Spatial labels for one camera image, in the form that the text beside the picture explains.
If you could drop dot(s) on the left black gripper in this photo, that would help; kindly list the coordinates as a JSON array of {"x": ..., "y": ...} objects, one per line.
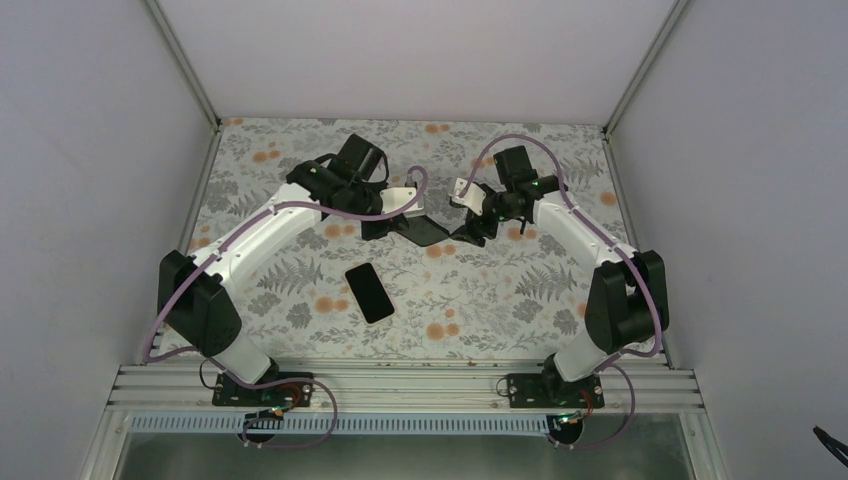
[{"x": 396, "y": 223}]

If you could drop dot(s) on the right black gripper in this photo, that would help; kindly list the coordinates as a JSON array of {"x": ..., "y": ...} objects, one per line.
[{"x": 470, "y": 230}]

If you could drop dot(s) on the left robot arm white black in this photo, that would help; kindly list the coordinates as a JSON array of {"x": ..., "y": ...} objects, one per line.
[{"x": 195, "y": 290}]

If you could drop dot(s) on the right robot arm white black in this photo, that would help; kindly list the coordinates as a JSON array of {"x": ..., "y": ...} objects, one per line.
[{"x": 627, "y": 297}]

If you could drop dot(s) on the phone with beige case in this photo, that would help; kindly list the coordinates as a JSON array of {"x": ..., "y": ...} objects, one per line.
[{"x": 370, "y": 293}]

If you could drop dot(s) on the floral patterned table mat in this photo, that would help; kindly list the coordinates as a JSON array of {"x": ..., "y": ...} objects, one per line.
[{"x": 521, "y": 296}]

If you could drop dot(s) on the black object at edge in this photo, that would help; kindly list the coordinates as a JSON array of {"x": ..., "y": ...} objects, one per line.
[{"x": 835, "y": 447}]

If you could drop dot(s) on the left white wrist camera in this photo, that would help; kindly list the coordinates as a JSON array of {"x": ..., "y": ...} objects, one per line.
[{"x": 395, "y": 198}]

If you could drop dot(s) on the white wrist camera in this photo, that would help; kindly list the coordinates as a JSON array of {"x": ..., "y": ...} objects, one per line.
[
  {"x": 395, "y": 198},
  {"x": 468, "y": 195}
]

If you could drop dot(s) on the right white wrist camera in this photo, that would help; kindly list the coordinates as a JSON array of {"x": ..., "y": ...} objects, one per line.
[{"x": 468, "y": 195}]

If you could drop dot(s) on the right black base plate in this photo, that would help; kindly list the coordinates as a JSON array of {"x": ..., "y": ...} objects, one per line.
[{"x": 540, "y": 391}]

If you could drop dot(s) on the white slotted cable duct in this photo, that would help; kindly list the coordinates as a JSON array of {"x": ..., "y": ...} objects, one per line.
[{"x": 346, "y": 424}]

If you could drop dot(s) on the aluminium mounting rail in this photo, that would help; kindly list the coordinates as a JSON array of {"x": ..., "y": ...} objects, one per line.
[{"x": 424, "y": 386}]

